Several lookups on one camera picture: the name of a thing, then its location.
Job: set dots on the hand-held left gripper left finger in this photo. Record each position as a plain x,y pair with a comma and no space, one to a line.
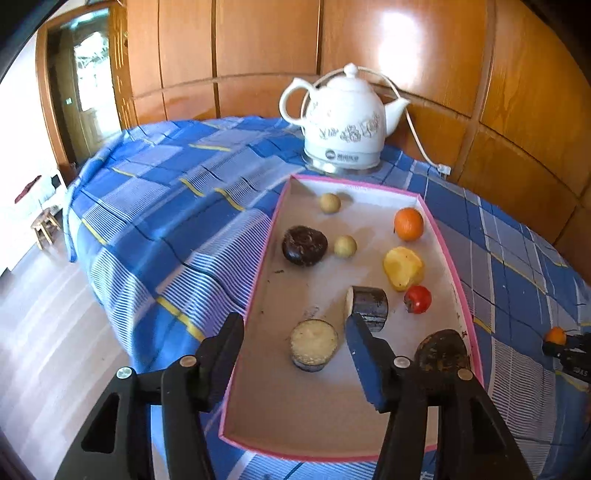
228,355

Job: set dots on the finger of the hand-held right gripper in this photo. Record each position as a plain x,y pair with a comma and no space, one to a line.
579,342
557,353

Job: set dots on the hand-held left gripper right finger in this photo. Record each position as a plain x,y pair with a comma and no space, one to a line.
364,364

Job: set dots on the orange mandarin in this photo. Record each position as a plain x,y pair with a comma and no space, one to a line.
408,224
554,335

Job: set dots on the pale eggplant slice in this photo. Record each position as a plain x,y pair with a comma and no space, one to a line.
314,345

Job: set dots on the pink cardboard box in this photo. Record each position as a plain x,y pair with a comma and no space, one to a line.
277,392

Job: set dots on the dark cylindrical eggplant chunk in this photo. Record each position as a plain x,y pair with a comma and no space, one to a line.
369,302

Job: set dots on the dark brown oblong fruit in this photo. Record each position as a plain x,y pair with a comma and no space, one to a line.
443,350

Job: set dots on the small red tomato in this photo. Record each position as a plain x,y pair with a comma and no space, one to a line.
419,299

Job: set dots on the yellow apple piece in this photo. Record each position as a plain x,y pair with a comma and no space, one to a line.
403,268

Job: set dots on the small tan longan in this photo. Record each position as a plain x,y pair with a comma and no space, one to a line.
345,246
330,203

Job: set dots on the dark brown round fruit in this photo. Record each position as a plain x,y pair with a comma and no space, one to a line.
304,246

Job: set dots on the blue plaid tablecloth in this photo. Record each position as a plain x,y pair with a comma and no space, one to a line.
175,221

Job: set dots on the small wooden stool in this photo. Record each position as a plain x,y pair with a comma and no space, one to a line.
42,221

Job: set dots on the white ceramic electric kettle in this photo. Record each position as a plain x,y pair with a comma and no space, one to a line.
344,124

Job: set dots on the red cloth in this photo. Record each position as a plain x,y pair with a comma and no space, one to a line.
25,190

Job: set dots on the wooden door frame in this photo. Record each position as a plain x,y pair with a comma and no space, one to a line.
117,69

